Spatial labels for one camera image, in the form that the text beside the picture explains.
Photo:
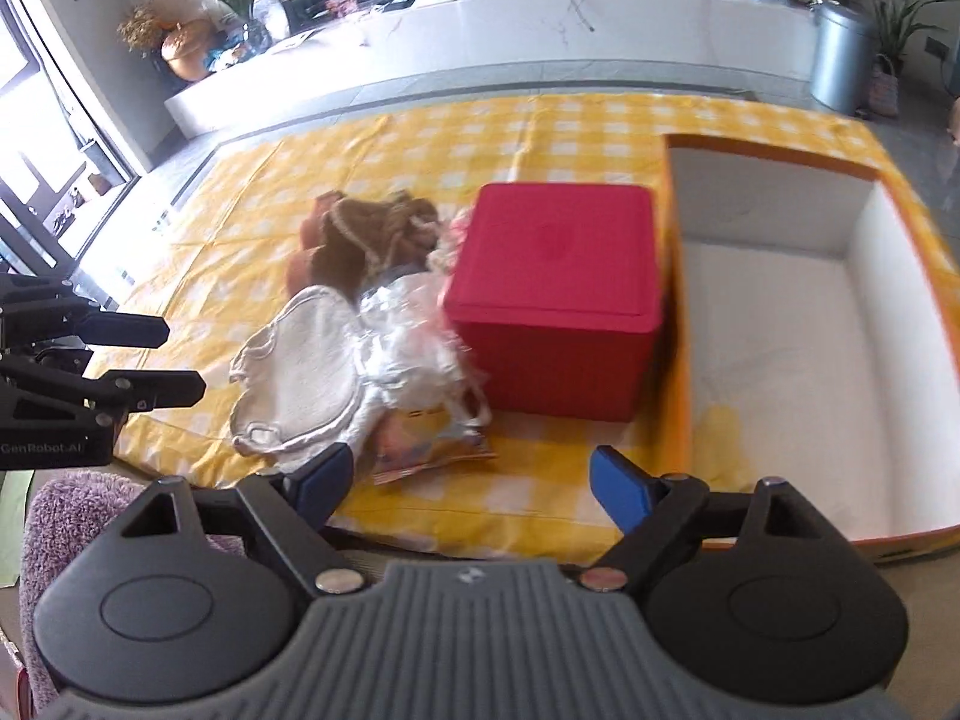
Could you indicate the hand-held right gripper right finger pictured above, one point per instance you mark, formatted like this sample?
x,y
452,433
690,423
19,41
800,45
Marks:
x,y
619,487

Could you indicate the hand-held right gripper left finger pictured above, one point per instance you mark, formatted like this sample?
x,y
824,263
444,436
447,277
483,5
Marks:
x,y
331,474

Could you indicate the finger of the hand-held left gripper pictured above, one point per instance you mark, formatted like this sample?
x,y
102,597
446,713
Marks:
x,y
154,390
124,330

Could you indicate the colourful printed packet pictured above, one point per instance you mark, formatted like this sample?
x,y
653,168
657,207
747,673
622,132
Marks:
x,y
420,454

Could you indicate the reddish brown plush toy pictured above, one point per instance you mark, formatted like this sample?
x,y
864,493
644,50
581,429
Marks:
x,y
304,240

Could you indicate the orange cardboard box white inside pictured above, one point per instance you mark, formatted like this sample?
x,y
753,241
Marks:
x,y
787,315

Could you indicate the pink knitted toy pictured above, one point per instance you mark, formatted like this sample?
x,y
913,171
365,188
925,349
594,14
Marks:
x,y
454,236

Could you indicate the purple fuzzy towel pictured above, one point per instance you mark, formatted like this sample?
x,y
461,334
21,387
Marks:
x,y
67,514

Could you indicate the light green sheet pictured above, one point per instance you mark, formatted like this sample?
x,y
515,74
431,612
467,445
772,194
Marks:
x,y
15,525

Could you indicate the red square box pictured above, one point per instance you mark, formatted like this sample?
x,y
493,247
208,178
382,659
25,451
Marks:
x,y
555,300

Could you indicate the glass balcony door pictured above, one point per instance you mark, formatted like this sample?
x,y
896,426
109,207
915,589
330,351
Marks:
x,y
52,127

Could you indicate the orange gourd vase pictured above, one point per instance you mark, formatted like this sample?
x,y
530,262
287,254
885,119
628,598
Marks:
x,y
187,52

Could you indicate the small colourful figurine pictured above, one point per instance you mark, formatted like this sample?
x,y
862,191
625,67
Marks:
x,y
227,56

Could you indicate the dried flower bunch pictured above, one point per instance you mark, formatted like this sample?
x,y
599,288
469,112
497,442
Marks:
x,y
142,28

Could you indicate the white paper sheet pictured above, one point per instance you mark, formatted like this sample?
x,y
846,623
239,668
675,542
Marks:
x,y
294,41

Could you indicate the green plant in glass vase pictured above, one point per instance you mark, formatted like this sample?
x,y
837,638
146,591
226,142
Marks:
x,y
244,7

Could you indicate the yellow checkered cloth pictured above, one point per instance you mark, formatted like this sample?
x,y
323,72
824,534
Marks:
x,y
525,135

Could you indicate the pink card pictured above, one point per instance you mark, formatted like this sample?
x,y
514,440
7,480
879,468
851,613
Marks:
x,y
340,6

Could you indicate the long white TV cabinet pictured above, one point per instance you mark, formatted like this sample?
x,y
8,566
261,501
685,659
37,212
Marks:
x,y
487,37

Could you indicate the grey round trash can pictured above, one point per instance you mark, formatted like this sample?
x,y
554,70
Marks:
x,y
841,60

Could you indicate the pink stool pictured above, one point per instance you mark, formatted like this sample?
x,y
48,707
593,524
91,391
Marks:
x,y
955,120

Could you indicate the long-leaf plant in woven pot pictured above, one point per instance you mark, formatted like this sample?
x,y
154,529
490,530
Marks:
x,y
889,37

